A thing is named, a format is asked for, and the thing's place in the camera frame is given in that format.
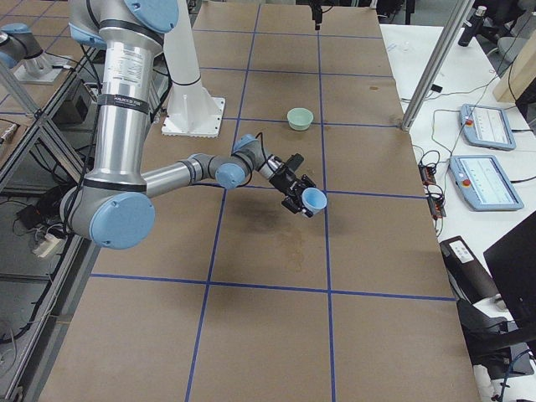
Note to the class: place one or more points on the mint green ceramic bowl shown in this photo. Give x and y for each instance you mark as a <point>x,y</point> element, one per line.
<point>299,119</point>

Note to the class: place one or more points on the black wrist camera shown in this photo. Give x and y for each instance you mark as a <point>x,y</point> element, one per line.
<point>294,161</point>

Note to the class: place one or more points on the orange black circuit board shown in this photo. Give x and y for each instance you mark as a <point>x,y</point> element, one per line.
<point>433,191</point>

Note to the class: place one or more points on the blue teach pendant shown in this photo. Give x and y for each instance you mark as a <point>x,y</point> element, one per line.
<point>483,184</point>
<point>485,126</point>

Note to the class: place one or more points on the black water bottle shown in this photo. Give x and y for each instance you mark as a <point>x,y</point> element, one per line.
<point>472,26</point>

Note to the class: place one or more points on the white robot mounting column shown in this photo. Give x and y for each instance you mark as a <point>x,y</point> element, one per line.
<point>191,110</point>

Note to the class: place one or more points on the black device white label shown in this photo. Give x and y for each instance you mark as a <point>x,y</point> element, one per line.
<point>469,276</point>

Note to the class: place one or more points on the small black square pad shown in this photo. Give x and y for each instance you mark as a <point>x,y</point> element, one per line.
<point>436,88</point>

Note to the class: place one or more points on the aluminium frame post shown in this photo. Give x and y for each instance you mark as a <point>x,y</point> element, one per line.
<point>436,60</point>

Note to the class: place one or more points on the near blue teach pendant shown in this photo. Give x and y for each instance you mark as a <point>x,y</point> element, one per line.
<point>483,184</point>

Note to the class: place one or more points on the black computer monitor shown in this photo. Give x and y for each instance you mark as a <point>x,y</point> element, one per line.
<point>511,261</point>

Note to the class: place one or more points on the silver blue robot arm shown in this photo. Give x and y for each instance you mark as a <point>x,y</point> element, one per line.
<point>112,205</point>

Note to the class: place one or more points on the white power strip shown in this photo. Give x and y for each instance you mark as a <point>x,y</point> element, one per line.
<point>47,245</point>

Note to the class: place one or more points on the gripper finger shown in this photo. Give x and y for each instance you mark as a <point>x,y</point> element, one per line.
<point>306,182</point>
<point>296,208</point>
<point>317,18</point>

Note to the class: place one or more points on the far blue teach pendant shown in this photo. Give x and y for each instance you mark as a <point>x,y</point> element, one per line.
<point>485,126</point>

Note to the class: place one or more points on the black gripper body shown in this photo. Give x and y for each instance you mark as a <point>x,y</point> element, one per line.
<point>282,182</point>
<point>316,17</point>

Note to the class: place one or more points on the light blue paper cup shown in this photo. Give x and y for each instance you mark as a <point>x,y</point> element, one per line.
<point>314,200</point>

